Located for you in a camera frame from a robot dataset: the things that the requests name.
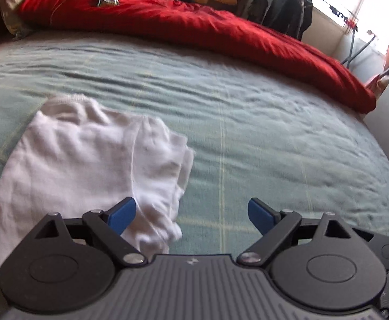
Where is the beige pillow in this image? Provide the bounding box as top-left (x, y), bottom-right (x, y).
top-left (0, 0), bottom-right (71, 39)

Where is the white long-sleeve shirt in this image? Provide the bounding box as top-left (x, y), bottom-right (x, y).
top-left (0, 94), bottom-right (195, 277)

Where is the metal drying rack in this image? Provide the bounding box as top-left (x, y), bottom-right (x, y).
top-left (294, 0), bottom-right (378, 69)

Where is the red duvet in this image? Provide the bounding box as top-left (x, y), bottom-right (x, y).
top-left (17, 0), bottom-right (377, 114)

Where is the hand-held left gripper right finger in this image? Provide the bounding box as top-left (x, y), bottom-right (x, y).
top-left (236, 197), bottom-right (352, 267)

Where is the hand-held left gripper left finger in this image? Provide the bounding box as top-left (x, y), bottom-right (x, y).
top-left (34, 197), bottom-right (148, 267)

